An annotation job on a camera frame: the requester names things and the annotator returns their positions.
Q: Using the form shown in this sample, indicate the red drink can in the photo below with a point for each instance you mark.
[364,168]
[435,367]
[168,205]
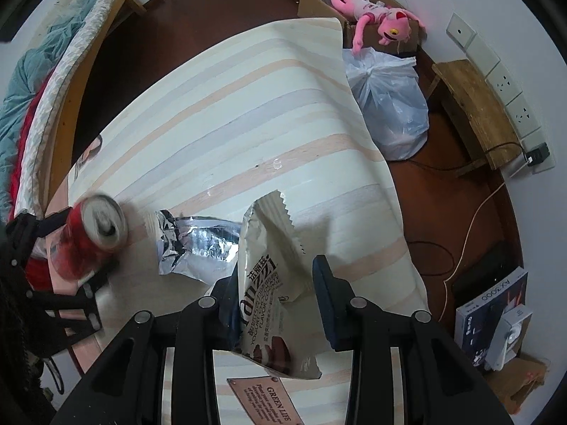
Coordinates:
[95,234]

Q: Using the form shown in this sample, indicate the silver foil wrapper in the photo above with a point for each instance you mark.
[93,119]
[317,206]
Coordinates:
[199,248]

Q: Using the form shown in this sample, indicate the wooden stool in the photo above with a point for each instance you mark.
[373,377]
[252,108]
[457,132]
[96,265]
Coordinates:
[478,106]

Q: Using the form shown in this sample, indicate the white plastic bag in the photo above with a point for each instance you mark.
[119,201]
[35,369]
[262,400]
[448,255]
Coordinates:
[390,106]

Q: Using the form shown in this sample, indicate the wooden bed frame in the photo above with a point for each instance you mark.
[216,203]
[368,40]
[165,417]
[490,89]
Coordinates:
[119,13]

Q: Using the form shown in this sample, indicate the white device box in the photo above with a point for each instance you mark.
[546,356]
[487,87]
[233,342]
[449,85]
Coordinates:
[509,336]

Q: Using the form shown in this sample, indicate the cardboard box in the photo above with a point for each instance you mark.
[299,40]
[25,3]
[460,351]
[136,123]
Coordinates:
[314,4]

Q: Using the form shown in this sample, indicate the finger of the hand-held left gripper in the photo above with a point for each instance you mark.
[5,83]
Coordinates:
[75,314]
[26,230]

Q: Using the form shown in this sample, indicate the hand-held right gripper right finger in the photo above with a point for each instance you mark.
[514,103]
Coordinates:
[325,301]

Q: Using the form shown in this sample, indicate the white snack wrapper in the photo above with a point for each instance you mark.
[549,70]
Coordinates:
[261,301]

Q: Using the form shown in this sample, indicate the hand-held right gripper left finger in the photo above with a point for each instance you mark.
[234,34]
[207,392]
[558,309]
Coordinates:
[195,341]

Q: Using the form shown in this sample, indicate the brown cardboard piece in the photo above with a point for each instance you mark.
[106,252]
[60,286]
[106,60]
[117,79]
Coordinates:
[522,385]

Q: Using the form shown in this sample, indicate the black charger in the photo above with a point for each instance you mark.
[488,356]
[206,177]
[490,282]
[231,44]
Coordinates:
[537,154]

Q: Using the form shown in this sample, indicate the black box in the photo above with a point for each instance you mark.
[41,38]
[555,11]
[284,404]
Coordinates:
[487,270]

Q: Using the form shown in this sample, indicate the blue and white box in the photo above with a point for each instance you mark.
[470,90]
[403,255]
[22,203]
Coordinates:
[483,314]

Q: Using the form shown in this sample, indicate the pink brown table cloth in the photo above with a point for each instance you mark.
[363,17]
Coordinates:
[60,195]

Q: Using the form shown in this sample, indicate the pink plush toy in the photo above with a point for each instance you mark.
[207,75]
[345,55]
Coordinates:
[376,11]

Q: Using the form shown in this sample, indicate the white wall socket panel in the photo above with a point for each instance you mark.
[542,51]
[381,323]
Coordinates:
[500,75]

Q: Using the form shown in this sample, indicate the striped table cloth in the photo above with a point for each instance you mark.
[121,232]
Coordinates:
[248,119]

